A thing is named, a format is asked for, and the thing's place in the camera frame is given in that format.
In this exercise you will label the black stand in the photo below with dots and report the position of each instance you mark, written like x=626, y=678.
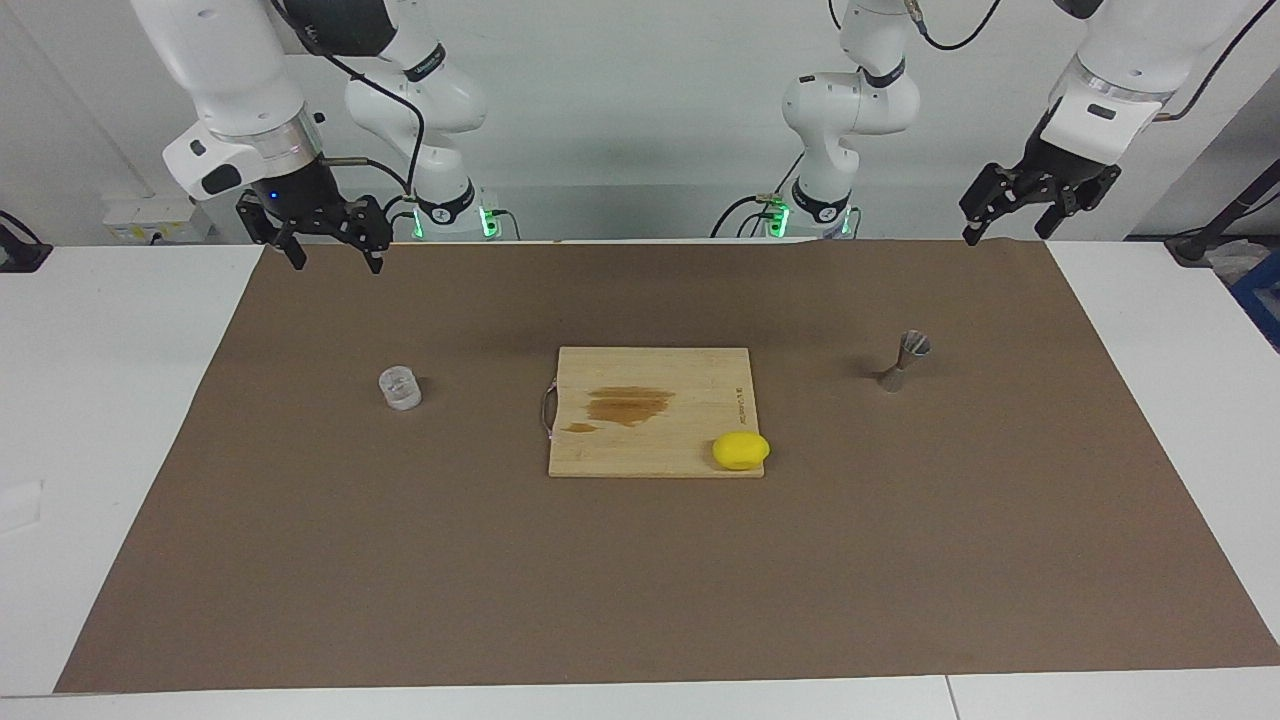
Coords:
x=1195, y=245

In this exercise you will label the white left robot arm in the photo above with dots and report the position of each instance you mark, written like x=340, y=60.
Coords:
x=850, y=100

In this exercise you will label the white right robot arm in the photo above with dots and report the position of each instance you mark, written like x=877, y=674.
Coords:
x=220, y=60

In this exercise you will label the steel cocktail jigger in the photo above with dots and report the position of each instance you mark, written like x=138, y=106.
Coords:
x=914, y=346

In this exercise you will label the yellow lemon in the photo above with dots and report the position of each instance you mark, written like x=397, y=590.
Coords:
x=740, y=451

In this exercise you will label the black clamp mount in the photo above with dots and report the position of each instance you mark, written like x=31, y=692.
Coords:
x=20, y=255

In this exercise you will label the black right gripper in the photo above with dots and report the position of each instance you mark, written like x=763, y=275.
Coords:
x=300, y=200

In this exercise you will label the wooden cutting board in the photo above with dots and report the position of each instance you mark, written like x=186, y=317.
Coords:
x=650, y=450

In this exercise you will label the white wall socket box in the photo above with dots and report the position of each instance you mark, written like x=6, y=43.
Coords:
x=150, y=215

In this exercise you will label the brown table mat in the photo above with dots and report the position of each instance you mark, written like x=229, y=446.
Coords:
x=400, y=550

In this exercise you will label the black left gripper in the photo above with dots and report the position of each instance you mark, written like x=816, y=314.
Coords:
x=1065, y=165

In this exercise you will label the white table sticker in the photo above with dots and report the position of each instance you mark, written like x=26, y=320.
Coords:
x=20, y=507

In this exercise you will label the small clear glass cup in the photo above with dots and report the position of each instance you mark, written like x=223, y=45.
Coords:
x=400, y=390

